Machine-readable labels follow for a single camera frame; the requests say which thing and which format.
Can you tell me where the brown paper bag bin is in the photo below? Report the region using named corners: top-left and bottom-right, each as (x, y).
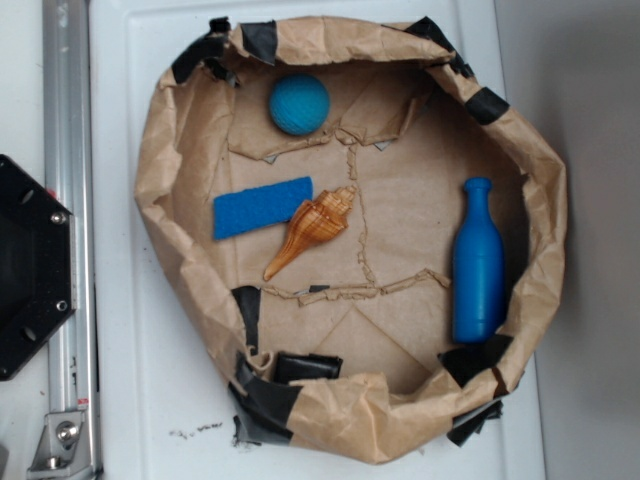
top-left (135, 17), bottom-right (567, 464)

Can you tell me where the silver corner bracket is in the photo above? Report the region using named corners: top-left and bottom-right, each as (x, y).
top-left (26, 411), bottom-right (91, 479)

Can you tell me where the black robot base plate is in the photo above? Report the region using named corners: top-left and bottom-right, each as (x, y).
top-left (1, 155), bottom-right (75, 381)

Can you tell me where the blue plastic bottle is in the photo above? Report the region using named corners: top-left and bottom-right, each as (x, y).
top-left (453, 177), bottom-right (506, 344)

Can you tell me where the blue textured ball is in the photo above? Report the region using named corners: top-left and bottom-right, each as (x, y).
top-left (269, 74), bottom-right (330, 136)

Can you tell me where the silver aluminium rail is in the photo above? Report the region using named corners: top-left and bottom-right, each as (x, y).
top-left (42, 1), bottom-right (103, 479)

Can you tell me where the blue rectangular sponge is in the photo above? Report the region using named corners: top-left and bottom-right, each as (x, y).
top-left (213, 176), bottom-right (313, 240)

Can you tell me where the orange striped conch shell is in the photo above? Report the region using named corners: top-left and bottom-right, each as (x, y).
top-left (263, 186), bottom-right (357, 281)

